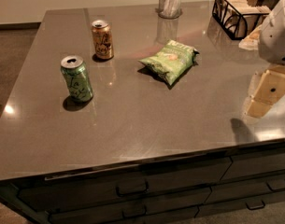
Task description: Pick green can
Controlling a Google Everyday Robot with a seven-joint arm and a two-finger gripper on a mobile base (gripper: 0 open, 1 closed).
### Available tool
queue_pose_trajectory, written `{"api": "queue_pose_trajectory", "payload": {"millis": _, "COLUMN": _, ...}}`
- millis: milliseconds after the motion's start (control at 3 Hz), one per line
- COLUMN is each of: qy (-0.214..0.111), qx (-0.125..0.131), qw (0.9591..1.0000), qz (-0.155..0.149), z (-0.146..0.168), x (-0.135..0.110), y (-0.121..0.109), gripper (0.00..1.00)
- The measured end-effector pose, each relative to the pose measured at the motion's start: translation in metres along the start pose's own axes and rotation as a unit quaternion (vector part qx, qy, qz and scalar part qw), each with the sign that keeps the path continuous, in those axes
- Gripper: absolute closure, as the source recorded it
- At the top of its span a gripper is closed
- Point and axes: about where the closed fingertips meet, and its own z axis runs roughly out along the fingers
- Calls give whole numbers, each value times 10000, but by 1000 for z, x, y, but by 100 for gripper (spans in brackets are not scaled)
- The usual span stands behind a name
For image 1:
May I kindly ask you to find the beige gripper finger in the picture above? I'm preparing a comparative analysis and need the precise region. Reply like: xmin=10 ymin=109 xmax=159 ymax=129
xmin=246 ymin=100 xmax=271 ymax=118

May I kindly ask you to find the black drawer handle upper right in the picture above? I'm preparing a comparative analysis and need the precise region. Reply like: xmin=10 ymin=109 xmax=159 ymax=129
xmin=266 ymin=179 xmax=285 ymax=192

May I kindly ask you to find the orange soda can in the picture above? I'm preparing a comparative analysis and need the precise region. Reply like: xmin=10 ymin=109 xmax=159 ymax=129
xmin=92 ymin=20 xmax=114 ymax=60

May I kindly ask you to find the black drawer handle lower right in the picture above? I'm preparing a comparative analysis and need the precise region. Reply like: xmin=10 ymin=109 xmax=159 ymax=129
xmin=246 ymin=200 xmax=265 ymax=211

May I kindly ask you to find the green soda can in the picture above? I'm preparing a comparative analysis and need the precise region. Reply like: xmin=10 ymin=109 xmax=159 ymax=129
xmin=61 ymin=55 xmax=93 ymax=103

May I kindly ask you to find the black wire basket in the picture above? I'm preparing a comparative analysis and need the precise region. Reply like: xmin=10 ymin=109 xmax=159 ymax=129
xmin=212 ymin=0 xmax=271 ymax=40

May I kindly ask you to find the black drawer handle lower left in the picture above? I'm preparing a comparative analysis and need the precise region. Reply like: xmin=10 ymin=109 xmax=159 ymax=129
xmin=121 ymin=205 xmax=148 ymax=219

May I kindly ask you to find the dark drawer cabinet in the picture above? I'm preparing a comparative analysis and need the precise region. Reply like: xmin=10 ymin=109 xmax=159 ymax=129
xmin=0 ymin=142 xmax=285 ymax=224

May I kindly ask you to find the black drawer handle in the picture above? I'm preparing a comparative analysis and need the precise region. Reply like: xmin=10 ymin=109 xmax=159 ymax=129
xmin=266 ymin=179 xmax=285 ymax=192
xmin=121 ymin=205 xmax=148 ymax=219
xmin=116 ymin=180 xmax=149 ymax=197
xmin=246 ymin=200 xmax=265 ymax=211

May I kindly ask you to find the clear glass jar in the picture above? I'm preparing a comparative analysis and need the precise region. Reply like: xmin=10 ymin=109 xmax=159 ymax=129
xmin=158 ymin=0 xmax=181 ymax=19

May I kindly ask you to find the black drawer handle upper left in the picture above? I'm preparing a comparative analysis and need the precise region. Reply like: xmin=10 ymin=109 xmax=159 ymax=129
xmin=116 ymin=180 xmax=149 ymax=197

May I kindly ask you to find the green chip bag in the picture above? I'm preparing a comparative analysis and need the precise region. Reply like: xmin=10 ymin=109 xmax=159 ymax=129
xmin=140 ymin=40 xmax=199 ymax=86

